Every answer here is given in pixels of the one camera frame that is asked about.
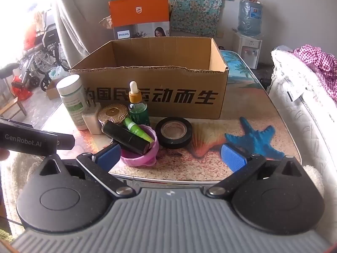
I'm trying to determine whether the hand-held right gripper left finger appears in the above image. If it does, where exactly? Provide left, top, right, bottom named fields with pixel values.
left=39, top=143, right=136, bottom=198

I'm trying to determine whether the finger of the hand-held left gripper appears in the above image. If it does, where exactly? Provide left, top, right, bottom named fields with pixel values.
left=56, top=134, right=75, bottom=150

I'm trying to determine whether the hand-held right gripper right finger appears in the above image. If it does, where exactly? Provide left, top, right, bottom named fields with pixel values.
left=205, top=144, right=303, bottom=198

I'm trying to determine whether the black cylindrical tube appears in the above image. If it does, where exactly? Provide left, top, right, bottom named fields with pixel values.
left=102, top=121, right=151, bottom=156

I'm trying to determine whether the pink plastic bowl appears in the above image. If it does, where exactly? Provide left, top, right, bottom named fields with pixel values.
left=120, top=124, right=160, bottom=167

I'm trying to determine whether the white charger plug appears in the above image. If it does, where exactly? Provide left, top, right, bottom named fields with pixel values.
left=82, top=101, right=103, bottom=135

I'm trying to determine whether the small green tube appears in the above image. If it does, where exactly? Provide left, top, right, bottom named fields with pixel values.
left=124, top=117, right=154, bottom=143

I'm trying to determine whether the black jar with gold lid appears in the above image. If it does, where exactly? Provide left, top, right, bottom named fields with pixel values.
left=98, top=104, right=129, bottom=125

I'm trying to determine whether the white green-label pill bottle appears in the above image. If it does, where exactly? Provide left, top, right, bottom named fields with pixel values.
left=56, top=74, right=88, bottom=131

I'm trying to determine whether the black tape roll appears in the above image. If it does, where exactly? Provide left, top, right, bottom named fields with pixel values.
left=155, top=117, right=193, bottom=149

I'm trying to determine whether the green dropper bottle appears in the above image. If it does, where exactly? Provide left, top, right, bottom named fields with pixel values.
left=128, top=81, right=150, bottom=127

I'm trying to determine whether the brown printed cardboard box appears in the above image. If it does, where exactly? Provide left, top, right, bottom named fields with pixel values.
left=69, top=37, right=230, bottom=120

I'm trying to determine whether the wooden stool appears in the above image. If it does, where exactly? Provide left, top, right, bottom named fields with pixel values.
left=0, top=96, right=27, bottom=119

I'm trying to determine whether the white fluffy towel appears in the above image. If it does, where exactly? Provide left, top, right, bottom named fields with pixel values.
left=0, top=151, right=325, bottom=232

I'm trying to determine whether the red plastic item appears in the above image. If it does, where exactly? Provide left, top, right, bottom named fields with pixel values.
left=11, top=75, right=33, bottom=101

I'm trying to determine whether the small cardboard floor box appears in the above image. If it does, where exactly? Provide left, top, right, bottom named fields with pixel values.
left=45, top=80, right=64, bottom=100

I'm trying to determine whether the pale green plastic bag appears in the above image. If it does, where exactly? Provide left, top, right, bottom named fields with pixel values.
left=49, top=65, right=69, bottom=83

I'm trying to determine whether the black saddle seat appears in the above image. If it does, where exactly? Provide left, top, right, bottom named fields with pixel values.
left=0, top=63, right=21, bottom=79

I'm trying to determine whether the white quilt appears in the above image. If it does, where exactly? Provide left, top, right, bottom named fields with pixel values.
left=267, top=46, right=337, bottom=180

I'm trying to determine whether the orange red bag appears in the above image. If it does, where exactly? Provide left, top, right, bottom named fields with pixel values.
left=24, top=21, right=44, bottom=50

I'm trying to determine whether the wheelchair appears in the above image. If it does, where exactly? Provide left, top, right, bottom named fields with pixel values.
left=16, top=8, right=70, bottom=90

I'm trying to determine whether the white water dispenser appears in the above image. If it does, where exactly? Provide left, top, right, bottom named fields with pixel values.
left=232, top=33, right=263, bottom=69

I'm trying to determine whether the white curtain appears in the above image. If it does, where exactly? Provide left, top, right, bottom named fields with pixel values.
left=54, top=0, right=116, bottom=70

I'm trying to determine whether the pink checked cloth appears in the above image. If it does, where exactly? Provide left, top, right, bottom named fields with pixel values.
left=292, top=45, right=337, bottom=95

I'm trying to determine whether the orange and white product box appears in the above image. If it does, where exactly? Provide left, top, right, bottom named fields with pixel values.
left=108, top=0, right=171, bottom=40

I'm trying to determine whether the teal floral cloth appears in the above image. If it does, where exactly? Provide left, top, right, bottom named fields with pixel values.
left=111, top=0, right=234, bottom=36

